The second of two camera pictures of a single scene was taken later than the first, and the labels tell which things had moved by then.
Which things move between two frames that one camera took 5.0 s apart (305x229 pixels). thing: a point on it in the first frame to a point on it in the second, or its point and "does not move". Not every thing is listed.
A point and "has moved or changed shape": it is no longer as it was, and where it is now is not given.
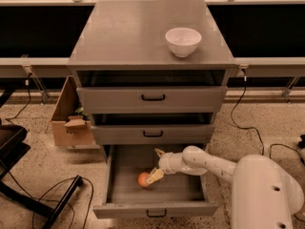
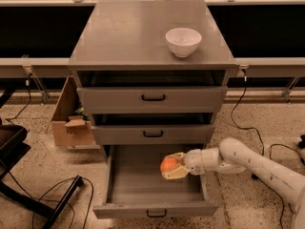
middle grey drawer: x=152 y=135 does not move
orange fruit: x=141 y=179 has moved or changed shape
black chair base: x=12 y=149 does not move
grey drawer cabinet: x=141 y=98 does not move
